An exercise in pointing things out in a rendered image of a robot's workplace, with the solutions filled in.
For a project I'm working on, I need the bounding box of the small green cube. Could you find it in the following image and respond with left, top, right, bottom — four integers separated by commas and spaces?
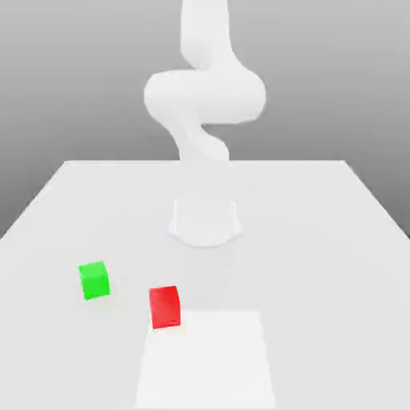
78, 259, 111, 301

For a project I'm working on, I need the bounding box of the small red cube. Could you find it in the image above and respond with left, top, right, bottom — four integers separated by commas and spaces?
148, 285, 182, 331

